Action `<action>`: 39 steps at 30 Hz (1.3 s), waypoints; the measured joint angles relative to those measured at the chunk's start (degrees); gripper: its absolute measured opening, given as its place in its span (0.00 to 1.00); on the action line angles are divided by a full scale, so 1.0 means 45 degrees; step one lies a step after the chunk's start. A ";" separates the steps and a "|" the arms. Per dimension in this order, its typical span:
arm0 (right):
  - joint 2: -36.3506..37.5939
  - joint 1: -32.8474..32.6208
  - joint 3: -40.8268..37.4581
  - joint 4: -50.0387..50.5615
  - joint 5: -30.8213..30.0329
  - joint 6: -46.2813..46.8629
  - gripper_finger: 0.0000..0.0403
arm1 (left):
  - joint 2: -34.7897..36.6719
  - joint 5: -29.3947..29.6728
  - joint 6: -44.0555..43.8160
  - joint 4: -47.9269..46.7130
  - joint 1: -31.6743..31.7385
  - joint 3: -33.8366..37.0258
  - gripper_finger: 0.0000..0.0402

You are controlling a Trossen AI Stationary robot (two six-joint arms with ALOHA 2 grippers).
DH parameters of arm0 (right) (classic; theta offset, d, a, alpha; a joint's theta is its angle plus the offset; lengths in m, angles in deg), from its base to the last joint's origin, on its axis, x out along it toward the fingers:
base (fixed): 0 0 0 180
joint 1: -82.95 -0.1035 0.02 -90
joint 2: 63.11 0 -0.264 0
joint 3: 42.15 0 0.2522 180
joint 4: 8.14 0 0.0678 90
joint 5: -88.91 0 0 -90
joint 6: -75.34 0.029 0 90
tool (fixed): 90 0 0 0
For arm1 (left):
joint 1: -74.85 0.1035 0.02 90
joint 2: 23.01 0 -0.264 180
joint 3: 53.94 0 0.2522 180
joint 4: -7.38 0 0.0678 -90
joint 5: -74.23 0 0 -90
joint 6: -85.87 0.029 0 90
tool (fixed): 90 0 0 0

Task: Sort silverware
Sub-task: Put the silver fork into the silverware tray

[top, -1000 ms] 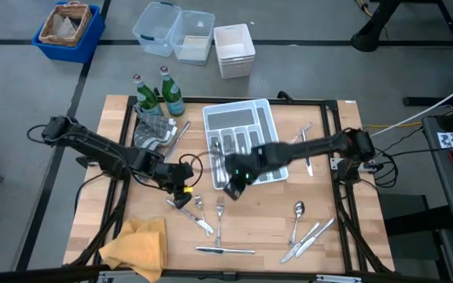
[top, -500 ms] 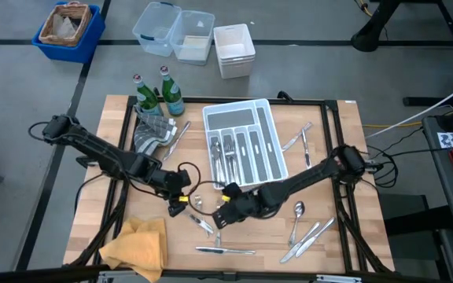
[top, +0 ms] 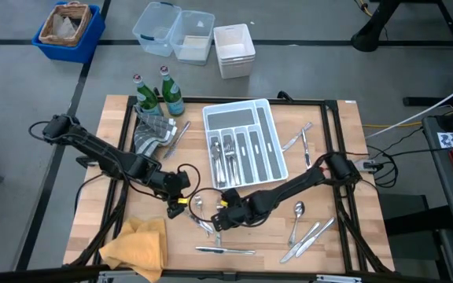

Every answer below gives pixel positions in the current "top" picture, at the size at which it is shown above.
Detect clear bin with teal handles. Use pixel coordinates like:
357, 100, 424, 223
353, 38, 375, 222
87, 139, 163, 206
131, 1, 182, 58

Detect dark grey equipment cart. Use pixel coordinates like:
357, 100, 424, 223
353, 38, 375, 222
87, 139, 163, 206
422, 105, 453, 239

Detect black cable yellow tag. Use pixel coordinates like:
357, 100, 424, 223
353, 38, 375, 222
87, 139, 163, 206
186, 187, 231, 226
176, 163, 202, 205

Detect blue plastic bin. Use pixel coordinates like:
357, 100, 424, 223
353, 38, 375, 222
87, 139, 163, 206
31, 2, 107, 64

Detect grey checked dish towel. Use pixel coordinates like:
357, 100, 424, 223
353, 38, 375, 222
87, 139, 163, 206
132, 105, 179, 157

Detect wicker basket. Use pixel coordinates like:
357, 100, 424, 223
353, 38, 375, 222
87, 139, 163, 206
38, 0, 93, 48

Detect white plastic cutlery tray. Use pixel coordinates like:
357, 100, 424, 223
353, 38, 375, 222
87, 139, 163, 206
201, 97, 290, 191

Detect black pedestal stand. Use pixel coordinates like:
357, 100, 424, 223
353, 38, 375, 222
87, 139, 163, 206
350, 0, 404, 53

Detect small silver fork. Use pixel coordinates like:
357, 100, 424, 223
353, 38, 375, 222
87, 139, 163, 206
193, 195, 212, 238

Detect yellow cloth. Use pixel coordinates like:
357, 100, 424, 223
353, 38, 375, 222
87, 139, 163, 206
98, 217, 169, 283

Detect white stacked storage bins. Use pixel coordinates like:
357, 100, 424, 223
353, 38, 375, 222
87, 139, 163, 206
213, 23, 257, 79

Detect white cable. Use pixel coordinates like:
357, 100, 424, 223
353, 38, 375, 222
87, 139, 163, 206
366, 74, 453, 139

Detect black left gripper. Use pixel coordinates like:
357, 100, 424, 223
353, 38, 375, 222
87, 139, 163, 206
159, 171, 191, 220

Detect clear plastic bin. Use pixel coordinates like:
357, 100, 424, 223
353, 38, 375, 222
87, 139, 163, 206
170, 9, 216, 67

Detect black cable bundle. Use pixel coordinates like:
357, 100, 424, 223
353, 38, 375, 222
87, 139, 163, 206
366, 127, 453, 189

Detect grey power adapter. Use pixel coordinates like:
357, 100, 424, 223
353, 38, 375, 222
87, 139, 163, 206
352, 158, 379, 173

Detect black metal rig frame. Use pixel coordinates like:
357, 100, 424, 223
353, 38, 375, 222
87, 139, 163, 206
401, 0, 453, 108

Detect black right cable yellow tag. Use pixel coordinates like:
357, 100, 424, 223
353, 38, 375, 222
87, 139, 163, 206
186, 187, 231, 226

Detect black metal table frame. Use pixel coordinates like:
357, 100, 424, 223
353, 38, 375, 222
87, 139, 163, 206
63, 95, 395, 283

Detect black left cable yellow tag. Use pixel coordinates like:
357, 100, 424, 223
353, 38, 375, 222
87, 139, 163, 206
176, 163, 202, 205

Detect crumpled clear plastic wrap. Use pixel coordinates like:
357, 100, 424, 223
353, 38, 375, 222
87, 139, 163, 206
51, 13, 80, 39

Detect green glass bottle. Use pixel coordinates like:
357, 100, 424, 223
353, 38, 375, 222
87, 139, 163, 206
160, 64, 186, 117
132, 73, 164, 117

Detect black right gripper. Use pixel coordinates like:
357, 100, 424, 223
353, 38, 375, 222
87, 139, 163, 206
211, 188, 259, 233

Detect silver spoon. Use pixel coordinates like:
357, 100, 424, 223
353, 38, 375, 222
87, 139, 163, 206
288, 200, 306, 248
212, 140, 227, 187
210, 140, 227, 188
209, 141, 224, 188

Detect silver metal bracket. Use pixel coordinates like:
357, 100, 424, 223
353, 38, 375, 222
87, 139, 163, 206
315, 274, 363, 283
97, 270, 117, 283

